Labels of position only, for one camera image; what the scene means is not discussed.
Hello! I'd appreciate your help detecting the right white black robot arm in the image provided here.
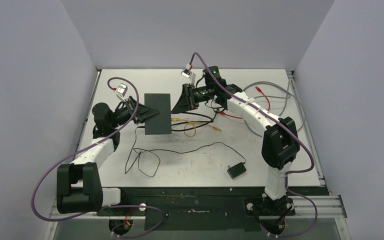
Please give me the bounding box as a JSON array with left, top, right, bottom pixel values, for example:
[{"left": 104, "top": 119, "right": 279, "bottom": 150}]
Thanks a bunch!
[{"left": 171, "top": 64, "right": 300, "bottom": 215}]

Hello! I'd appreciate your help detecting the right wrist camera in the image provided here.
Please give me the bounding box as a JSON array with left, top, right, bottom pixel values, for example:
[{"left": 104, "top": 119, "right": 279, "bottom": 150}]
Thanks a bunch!
[{"left": 181, "top": 68, "right": 195, "bottom": 79}]

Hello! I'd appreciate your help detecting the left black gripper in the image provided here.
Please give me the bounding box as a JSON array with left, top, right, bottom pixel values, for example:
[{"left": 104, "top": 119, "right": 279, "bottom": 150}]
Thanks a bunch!
[{"left": 109, "top": 96, "right": 159, "bottom": 129}]

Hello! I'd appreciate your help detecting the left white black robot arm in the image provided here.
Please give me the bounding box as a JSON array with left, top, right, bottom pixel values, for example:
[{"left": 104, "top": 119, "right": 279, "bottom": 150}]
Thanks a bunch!
[{"left": 56, "top": 96, "right": 159, "bottom": 216}]

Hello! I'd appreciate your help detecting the thin black power cord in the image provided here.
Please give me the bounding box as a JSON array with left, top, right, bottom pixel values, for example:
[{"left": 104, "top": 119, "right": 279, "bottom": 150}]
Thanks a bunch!
[{"left": 124, "top": 125, "right": 247, "bottom": 178}]

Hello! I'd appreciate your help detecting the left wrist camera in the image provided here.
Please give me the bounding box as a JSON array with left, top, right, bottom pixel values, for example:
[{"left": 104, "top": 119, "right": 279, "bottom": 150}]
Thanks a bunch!
[{"left": 114, "top": 83, "right": 128, "bottom": 99}]

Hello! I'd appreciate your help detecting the black network switch box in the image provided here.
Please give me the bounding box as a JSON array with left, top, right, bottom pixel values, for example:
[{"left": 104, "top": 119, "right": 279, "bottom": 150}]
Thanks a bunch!
[{"left": 144, "top": 93, "right": 172, "bottom": 135}]

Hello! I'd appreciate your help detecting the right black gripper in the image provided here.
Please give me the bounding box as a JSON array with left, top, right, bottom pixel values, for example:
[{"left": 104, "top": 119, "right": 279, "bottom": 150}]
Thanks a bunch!
[{"left": 172, "top": 83, "right": 214, "bottom": 115}]

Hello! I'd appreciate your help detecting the yellow ethernet cable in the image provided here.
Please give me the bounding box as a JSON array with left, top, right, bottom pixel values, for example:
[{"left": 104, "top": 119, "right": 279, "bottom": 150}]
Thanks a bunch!
[{"left": 171, "top": 117, "right": 223, "bottom": 139}]

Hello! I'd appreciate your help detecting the aluminium front rail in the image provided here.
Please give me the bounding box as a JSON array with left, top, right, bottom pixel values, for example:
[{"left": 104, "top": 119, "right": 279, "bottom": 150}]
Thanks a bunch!
[{"left": 48, "top": 194, "right": 348, "bottom": 220}]

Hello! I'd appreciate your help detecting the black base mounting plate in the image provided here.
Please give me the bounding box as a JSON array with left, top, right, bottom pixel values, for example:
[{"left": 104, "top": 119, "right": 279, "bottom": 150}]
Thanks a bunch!
[{"left": 97, "top": 186, "right": 328, "bottom": 234}]

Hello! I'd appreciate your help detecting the black power adapter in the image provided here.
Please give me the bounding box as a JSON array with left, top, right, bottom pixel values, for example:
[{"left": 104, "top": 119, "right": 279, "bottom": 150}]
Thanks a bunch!
[{"left": 226, "top": 162, "right": 247, "bottom": 180}]

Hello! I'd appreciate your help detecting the black ethernet cable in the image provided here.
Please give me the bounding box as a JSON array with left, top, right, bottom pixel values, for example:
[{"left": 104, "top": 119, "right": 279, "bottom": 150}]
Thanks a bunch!
[{"left": 170, "top": 104, "right": 220, "bottom": 133}]

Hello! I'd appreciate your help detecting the grey ethernet cable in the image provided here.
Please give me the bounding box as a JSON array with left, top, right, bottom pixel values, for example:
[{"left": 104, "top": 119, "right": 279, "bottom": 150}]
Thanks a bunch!
[{"left": 241, "top": 80, "right": 308, "bottom": 139}]

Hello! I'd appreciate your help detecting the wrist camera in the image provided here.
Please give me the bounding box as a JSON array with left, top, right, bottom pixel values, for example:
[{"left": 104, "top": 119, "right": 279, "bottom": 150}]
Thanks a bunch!
[
  {"left": 114, "top": 83, "right": 128, "bottom": 99},
  {"left": 181, "top": 68, "right": 195, "bottom": 79}
]

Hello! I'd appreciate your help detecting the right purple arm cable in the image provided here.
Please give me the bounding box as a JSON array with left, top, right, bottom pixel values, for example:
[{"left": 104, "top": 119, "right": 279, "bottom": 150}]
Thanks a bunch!
[{"left": 188, "top": 51, "right": 319, "bottom": 239}]

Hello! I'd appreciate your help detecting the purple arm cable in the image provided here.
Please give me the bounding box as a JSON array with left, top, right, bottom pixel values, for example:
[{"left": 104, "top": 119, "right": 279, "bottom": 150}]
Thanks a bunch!
[
  {"left": 188, "top": 51, "right": 319, "bottom": 239},
  {"left": 30, "top": 76, "right": 165, "bottom": 240}
]

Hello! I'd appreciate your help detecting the red ethernet cable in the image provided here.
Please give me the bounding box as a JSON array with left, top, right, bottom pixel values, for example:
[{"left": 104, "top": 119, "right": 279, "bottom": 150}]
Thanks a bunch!
[{"left": 219, "top": 85, "right": 271, "bottom": 120}]

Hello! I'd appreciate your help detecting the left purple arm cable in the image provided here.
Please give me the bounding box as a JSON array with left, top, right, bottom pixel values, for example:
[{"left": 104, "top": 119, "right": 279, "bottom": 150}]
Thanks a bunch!
[{"left": 30, "top": 76, "right": 165, "bottom": 240}]

